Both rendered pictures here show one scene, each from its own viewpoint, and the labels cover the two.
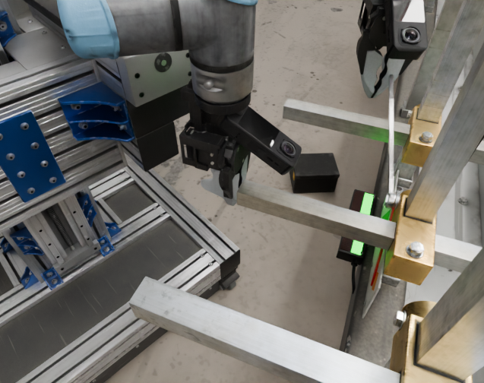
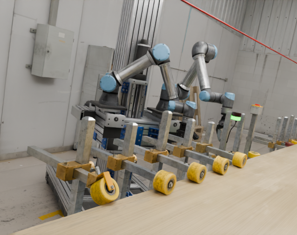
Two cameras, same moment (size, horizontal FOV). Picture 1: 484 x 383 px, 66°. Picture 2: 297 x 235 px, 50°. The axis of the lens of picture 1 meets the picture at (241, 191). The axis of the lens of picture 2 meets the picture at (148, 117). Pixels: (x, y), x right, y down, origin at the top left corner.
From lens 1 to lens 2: 1.88 m
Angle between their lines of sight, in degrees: 41
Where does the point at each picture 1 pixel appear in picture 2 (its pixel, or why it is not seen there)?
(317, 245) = not seen: outside the picture
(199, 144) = (180, 131)
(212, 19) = (188, 108)
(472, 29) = (239, 129)
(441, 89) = (236, 142)
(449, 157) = (223, 138)
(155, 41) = (179, 109)
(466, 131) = (224, 132)
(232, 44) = (190, 113)
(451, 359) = (206, 138)
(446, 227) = not seen: hidden behind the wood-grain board
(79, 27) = (170, 105)
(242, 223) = not seen: hidden behind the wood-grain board
